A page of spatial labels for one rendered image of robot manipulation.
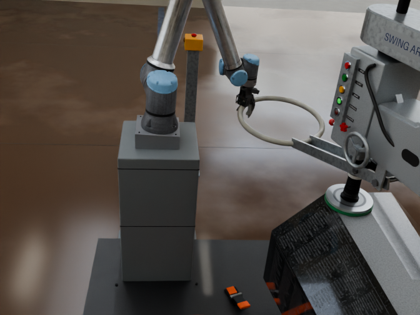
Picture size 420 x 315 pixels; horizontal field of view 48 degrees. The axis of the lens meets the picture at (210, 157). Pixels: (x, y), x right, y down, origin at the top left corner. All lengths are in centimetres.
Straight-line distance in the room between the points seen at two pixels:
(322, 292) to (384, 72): 90
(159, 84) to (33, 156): 196
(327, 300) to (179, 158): 95
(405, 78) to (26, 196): 263
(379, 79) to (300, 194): 195
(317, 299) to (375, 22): 109
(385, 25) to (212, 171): 227
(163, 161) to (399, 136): 110
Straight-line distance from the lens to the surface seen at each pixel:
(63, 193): 358
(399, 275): 201
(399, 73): 192
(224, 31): 235
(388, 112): 188
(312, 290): 208
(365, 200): 230
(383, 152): 191
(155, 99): 232
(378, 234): 217
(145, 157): 234
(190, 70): 337
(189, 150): 241
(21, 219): 341
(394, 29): 182
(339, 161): 220
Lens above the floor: 209
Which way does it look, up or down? 32 degrees down
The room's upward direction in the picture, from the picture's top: 5 degrees clockwise
